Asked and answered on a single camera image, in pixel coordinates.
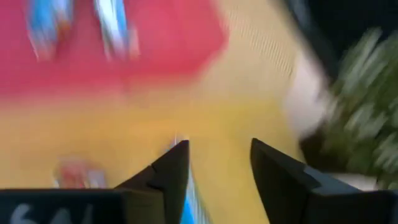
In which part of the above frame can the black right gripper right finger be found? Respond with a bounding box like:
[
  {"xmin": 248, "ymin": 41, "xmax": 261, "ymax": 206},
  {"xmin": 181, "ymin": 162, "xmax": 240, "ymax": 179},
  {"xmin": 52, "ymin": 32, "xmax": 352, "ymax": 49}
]
[{"xmin": 249, "ymin": 138, "xmax": 363, "ymax": 224}]

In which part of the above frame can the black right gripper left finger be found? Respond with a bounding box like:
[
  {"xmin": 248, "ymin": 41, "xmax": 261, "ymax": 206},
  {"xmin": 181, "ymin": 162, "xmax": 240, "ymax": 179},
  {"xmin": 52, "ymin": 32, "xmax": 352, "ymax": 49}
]
[{"xmin": 114, "ymin": 139, "xmax": 191, "ymax": 224}]

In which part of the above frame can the bright blue granola bar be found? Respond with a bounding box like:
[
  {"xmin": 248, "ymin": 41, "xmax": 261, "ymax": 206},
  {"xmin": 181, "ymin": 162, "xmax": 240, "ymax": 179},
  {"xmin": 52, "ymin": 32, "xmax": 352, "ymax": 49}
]
[
  {"xmin": 24, "ymin": 0, "xmax": 76, "ymax": 62},
  {"xmin": 169, "ymin": 133, "xmax": 214, "ymax": 224}
]

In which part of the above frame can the silver blue granola bar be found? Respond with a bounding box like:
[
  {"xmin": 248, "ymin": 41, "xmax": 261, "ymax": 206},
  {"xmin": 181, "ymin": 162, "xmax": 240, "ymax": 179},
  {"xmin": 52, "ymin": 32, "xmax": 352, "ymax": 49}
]
[{"xmin": 92, "ymin": 0, "xmax": 141, "ymax": 60}]

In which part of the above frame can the yellow plastic tray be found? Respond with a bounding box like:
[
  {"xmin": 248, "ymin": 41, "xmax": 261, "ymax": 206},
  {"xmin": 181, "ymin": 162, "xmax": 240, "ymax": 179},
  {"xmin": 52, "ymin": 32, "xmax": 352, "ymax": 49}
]
[{"xmin": 0, "ymin": 90, "xmax": 310, "ymax": 224}]

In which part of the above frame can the artificial green potted plant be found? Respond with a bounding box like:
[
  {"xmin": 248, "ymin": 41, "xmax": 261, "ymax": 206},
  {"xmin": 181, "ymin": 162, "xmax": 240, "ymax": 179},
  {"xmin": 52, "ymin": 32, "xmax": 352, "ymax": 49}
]
[{"xmin": 284, "ymin": 26, "xmax": 398, "ymax": 191}]

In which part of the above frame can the red plastic tray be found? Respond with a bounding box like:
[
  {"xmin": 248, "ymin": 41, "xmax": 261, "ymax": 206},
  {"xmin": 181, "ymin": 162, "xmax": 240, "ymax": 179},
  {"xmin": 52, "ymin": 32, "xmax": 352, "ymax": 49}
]
[{"xmin": 0, "ymin": 0, "xmax": 230, "ymax": 96}]

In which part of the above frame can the round woven tan placemat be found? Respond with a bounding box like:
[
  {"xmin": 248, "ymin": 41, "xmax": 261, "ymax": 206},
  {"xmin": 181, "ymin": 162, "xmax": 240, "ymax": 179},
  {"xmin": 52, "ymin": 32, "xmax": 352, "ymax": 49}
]
[{"xmin": 198, "ymin": 0, "xmax": 313, "ymax": 105}]

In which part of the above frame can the black aluminium table frame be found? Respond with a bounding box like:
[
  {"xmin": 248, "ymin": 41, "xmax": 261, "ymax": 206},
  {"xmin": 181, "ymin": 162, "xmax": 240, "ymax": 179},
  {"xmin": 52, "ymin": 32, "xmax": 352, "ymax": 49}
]
[{"xmin": 278, "ymin": 0, "xmax": 341, "ymax": 80}]

